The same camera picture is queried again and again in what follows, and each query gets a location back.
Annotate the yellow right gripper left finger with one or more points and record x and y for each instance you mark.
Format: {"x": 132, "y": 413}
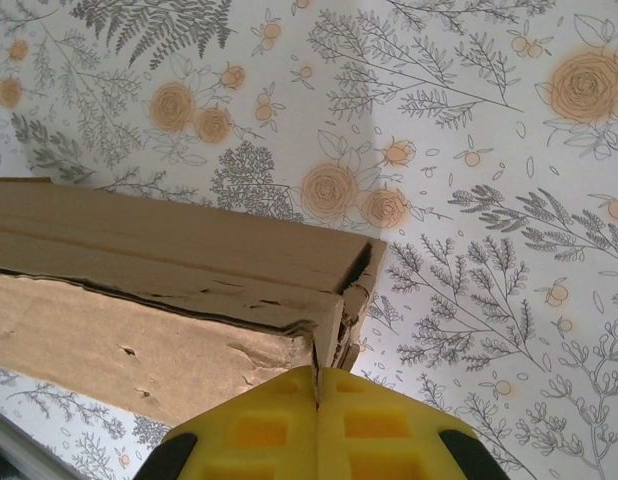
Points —
{"x": 259, "y": 430}

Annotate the brown cardboard box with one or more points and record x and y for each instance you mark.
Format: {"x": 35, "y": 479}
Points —
{"x": 139, "y": 310}

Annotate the floral tablecloth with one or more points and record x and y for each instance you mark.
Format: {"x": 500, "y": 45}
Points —
{"x": 489, "y": 250}

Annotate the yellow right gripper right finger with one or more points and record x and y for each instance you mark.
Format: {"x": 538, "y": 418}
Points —
{"x": 379, "y": 430}

